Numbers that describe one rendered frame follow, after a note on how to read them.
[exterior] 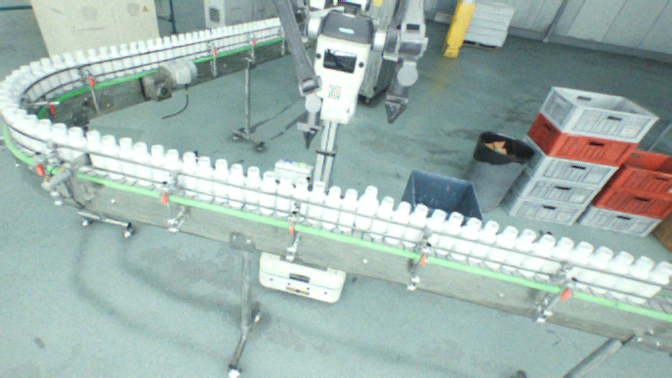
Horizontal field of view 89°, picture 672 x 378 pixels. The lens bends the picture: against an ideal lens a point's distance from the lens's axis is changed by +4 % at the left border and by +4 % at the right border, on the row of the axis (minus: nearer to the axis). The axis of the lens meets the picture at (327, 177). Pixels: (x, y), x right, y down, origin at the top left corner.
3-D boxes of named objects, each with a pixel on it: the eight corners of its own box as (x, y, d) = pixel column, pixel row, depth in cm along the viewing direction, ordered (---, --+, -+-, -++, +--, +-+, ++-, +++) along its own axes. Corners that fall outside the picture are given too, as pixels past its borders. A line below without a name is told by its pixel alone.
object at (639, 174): (610, 188, 291) (628, 167, 278) (586, 162, 324) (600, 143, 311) (684, 202, 289) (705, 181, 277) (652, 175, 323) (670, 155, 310)
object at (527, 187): (519, 197, 298) (531, 178, 286) (502, 172, 332) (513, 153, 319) (586, 208, 300) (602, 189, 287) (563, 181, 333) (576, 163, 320)
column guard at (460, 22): (441, 55, 773) (459, 2, 709) (439, 51, 805) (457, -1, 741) (458, 58, 770) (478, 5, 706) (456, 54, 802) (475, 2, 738)
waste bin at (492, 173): (455, 210, 307) (484, 151, 270) (449, 182, 343) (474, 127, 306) (505, 221, 304) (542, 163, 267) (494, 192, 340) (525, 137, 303)
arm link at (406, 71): (427, 34, 98) (397, 31, 99) (432, 43, 89) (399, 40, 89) (418, 75, 105) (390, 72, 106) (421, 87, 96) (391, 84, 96)
